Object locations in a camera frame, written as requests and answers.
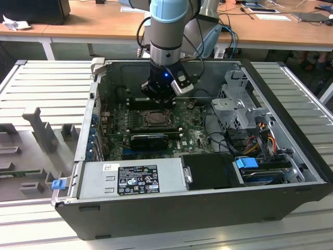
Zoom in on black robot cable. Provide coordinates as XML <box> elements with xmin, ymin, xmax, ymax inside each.
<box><xmin>136</xmin><ymin>17</ymin><xmax>153</xmax><ymax>54</ymax></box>
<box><xmin>182</xmin><ymin>15</ymin><xmax>208</xmax><ymax>84</ymax></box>

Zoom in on metal socket cover frame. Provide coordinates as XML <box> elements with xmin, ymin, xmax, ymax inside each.
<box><xmin>142</xmin><ymin>111</ymin><xmax>173</xmax><ymax>128</ymax></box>

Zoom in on dark laptop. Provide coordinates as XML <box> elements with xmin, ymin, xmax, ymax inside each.
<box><xmin>290</xmin><ymin>11</ymin><xmax>333</xmax><ymax>24</ymax></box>

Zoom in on wooden desk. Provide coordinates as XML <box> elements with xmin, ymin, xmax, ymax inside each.
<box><xmin>0</xmin><ymin>0</ymin><xmax>333</xmax><ymax>62</ymax></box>

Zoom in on white paper sheet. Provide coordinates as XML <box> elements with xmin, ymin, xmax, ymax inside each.
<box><xmin>120</xmin><ymin>5</ymin><xmax>147</xmax><ymax>14</ymax></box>
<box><xmin>255</xmin><ymin>12</ymin><xmax>291</xmax><ymax>21</ymax></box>

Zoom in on green RAM stick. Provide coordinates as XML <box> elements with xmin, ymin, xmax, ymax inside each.
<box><xmin>0</xmin><ymin>169</ymin><xmax>42</xmax><ymax>180</ymax></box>

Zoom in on silver power supply unit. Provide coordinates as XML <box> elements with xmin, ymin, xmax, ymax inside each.
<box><xmin>77</xmin><ymin>157</ymin><xmax>194</xmax><ymax>201</ymax></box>

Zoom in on blue case latch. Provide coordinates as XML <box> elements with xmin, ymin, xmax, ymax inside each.
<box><xmin>52</xmin><ymin>179</ymin><xmax>66</xmax><ymax>191</ymax></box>

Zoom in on person's legs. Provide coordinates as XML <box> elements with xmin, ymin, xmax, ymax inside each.
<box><xmin>298</xmin><ymin>51</ymin><xmax>333</xmax><ymax>71</ymax></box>

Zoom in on grey plastic case latch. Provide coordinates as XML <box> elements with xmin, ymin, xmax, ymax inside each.
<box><xmin>90</xmin><ymin>57</ymin><xmax>113</xmax><ymax>77</ymax></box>

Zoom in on silver green CPU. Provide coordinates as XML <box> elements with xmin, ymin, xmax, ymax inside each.
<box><xmin>146</xmin><ymin>113</ymin><xmax>168</xmax><ymax>126</ymax></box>

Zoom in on black computer tower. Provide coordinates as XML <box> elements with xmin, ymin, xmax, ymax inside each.
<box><xmin>0</xmin><ymin>0</ymin><xmax>71</xmax><ymax>26</ymax></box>

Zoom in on crumpled white paper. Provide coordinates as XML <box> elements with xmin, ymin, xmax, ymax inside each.
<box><xmin>2</xmin><ymin>14</ymin><xmax>32</xmax><ymax>32</ymax></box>

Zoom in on green motherboard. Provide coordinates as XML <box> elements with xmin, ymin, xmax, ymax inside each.
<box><xmin>104</xmin><ymin>95</ymin><xmax>228</xmax><ymax>161</ymax></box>

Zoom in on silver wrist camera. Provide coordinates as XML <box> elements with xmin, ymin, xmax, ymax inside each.
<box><xmin>171</xmin><ymin>77</ymin><xmax>195</xmax><ymax>96</ymax></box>

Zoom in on yellow red power wires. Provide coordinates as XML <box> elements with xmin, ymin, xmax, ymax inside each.
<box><xmin>244</xmin><ymin>127</ymin><xmax>278</xmax><ymax>157</ymax></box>

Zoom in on black silver PC case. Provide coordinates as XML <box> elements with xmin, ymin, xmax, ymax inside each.
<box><xmin>53</xmin><ymin>57</ymin><xmax>333</xmax><ymax>242</ymax></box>

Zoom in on white framed tablet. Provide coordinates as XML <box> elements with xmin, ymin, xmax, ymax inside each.
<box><xmin>247</xmin><ymin>7</ymin><xmax>279</xmax><ymax>14</ymax></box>

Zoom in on thin black wire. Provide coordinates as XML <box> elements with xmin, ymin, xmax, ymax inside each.
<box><xmin>192</xmin><ymin>89</ymin><xmax>222</xmax><ymax>99</ymax></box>

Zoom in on CPU socket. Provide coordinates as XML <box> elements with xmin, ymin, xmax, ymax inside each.
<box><xmin>141</xmin><ymin>109</ymin><xmax>174</xmax><ymax>129</ymax></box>

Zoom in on blue cable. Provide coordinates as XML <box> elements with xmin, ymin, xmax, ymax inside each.
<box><xmin>220</xmin><ymin>24</ymin><xmax>239</xmax><ymax>57</ymax></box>

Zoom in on hard disk blue carrier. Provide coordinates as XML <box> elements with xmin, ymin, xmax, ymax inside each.
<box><xmin>235</xmin><ymin>156</ymin><xmax>292</xmax><ymax>187</ymax></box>

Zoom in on grey parts rack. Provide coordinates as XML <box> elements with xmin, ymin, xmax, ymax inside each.
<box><xmin>0</xmin><ymin>106</ymin><xmax>83</xmax><ymax>200</ymax></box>

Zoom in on silver metal drive cage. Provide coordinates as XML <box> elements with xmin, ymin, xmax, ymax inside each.
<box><xmin>210</xmin><ymin>69</ymin><xmax>278</xmax><ymax>136</ymax></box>

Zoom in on black plastic shroud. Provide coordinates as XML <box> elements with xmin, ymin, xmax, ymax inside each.
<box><xmin>179</xmin><ymin>153</ymin><xmax>247</xmax><ymax>190</ymax></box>

